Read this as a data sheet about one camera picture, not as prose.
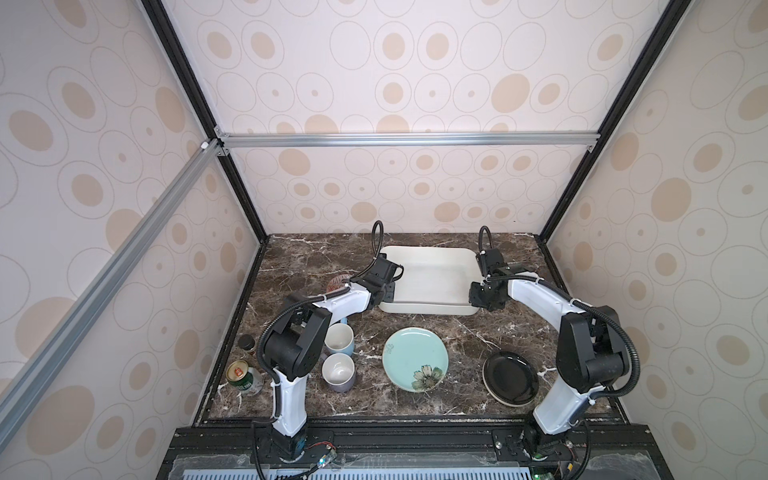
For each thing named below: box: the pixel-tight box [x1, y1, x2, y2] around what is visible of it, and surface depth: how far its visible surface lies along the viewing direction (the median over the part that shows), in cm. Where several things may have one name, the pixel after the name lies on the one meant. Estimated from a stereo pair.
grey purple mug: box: [321, 352, 356, 393], surface depth 82 cm
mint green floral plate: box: [382, 327, 449, 393], surface depth 88 cm
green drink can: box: [226, 360, 253, 391], surface depth 77 cm
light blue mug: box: [324, 316, 354, 356], surface depth 85 cm
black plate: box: [482, 351, 539, 408], surface depth 83 cm
